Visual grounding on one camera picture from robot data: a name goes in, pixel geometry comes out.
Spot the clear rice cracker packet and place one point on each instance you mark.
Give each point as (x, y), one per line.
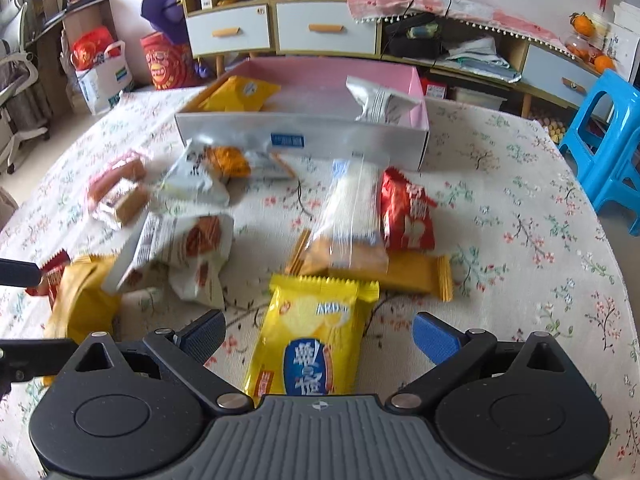
(350, 210)

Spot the yellow potato chip packet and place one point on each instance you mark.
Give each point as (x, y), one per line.
(310, 340)

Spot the blue plastic stool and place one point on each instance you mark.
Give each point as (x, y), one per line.
(605, 110)

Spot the purple hat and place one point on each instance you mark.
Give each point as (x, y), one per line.
(162, 10)

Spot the white packet brown print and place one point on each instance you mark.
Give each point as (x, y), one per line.
(190, 245)

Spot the plain yellow snack packet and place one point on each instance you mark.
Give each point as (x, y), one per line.
(82, 300)

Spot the red cardboard box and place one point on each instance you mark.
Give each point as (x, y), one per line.
(434, 90)

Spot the orange wafer packet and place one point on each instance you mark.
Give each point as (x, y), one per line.
(415, 272)

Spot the silver white snack packet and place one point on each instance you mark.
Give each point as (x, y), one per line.
(375, 100)

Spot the pink and white cardboard box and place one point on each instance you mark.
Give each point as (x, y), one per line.
(310, 135)

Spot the orange fruit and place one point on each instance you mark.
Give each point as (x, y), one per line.
(582, 24)
(604, 63)

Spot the stack of papers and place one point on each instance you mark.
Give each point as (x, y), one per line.
(475, 57)

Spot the red printed gift bag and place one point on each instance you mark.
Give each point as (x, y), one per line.
(167, 65)

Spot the glass jar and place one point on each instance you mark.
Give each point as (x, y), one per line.
(580, 47)

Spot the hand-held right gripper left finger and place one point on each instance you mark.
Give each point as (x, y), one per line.
(202, 335)

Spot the clear sausage packet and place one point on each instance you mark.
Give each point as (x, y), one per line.
(115, 175)

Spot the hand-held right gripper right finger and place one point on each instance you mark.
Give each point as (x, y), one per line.
(435, 341)

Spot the brown wooden desk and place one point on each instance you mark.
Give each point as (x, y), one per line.
(70, 10)

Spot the small red snack packet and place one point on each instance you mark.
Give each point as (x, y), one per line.
(52, 270)

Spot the green yellow item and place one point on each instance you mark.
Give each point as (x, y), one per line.
(422, 32)

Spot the yellow egg tray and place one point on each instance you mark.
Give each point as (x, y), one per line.
(547, 122)

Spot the white paper bag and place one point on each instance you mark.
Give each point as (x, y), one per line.
(102, 85)

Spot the red shiny bag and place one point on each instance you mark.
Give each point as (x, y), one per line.
(92, 50)

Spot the pink floral cloth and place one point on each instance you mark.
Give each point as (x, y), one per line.
(475, 10)

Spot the black device box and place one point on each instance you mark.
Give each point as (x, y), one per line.
(415, 47)

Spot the clear plastic bin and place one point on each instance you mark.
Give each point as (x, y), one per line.
(475, 99)

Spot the white and orange snack packet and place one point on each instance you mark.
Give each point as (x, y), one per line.
(265, 165)

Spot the yellow snack packet blue label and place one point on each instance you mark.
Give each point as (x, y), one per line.
(235, 92)

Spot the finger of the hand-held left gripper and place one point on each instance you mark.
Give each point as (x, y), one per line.
(35, 357)
(20, 272)

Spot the low wooden cabinet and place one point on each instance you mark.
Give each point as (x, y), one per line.
(510, 95)

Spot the small orange snack packet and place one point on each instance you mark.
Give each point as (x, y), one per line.
(227, 160)

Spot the grey office chair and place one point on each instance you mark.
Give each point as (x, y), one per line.
(20, 85)

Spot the clear packet brown bars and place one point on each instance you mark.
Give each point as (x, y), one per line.
(127, 205)

